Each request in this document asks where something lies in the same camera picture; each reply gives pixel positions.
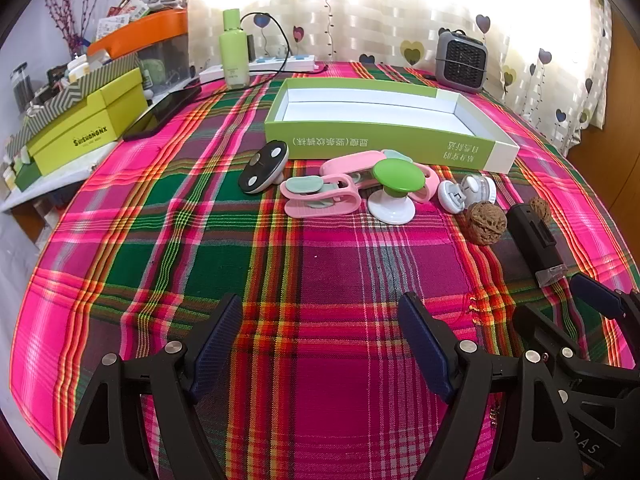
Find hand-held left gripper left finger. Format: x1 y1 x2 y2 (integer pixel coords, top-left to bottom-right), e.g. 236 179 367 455
57 292 246 480

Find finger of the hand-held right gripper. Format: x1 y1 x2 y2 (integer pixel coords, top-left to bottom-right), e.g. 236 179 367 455
570 272 640 341
512 302 640 397

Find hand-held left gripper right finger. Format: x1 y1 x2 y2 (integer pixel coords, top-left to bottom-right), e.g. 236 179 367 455
397 291 586 480

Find black device with clear cap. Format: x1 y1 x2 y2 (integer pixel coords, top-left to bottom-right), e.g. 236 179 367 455
506 205 568 288

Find brown walnut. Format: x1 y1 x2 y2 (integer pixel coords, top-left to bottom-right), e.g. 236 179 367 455
465 201 501 247
522 197 552 223

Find white ribbed round container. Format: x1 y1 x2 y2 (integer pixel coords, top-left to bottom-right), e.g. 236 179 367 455
460 174 497 206

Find white round case with mark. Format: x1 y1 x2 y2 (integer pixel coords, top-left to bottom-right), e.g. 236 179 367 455
437 180 468 215

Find green top white base knob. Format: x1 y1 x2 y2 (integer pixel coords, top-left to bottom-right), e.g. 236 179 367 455
367 158 426 226

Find black white oval gadget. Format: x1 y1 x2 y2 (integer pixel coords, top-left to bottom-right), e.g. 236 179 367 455
237 141 291 196

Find green white paper box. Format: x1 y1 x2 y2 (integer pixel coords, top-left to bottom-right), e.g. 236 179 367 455
263 78 521 175

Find pink green plaid tablecloth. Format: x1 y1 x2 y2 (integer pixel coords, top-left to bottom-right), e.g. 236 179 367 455
10 60 640 480

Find brown wooden panel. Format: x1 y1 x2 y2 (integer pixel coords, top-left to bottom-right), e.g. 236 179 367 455
567 10 640 231

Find white side shelf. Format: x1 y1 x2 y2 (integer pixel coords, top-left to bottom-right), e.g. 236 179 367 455
0 137 121 213

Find black phone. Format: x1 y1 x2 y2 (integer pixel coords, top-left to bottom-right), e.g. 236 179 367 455
122 80 203 142

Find dark green white box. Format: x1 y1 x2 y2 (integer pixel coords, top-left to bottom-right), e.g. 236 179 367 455
14 160 43 192

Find yellow-green cardboard box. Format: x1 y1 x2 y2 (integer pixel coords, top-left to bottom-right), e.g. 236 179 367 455
25 67 151 177

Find grey mini heater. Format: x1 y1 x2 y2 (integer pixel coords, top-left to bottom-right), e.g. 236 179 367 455
434 30 488 93

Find white power strip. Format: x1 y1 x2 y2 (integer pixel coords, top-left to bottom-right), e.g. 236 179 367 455
199 55 317 83

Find green lotion bottle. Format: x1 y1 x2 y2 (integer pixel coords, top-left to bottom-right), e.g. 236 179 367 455
219 8 251 87

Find chevron patterned box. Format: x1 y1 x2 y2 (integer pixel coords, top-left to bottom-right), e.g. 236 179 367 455
5 52 143 161

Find glass jar with dark lid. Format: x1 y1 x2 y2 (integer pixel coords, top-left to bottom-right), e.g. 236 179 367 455
11 62 36 113

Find clear bin with orange lid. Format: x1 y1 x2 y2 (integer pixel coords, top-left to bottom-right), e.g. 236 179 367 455
87 10 191 98

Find heart print curtain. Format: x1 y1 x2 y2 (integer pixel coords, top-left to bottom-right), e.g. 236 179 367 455
187 0 613 156

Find purple dried flower branches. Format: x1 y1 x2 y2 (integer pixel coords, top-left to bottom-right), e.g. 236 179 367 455
40 0 108 53

